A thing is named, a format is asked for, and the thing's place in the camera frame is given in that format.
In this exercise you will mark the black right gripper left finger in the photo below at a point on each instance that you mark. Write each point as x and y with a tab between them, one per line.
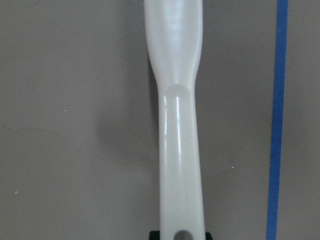
156	234

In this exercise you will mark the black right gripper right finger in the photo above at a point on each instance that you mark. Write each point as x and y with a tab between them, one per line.
206	233

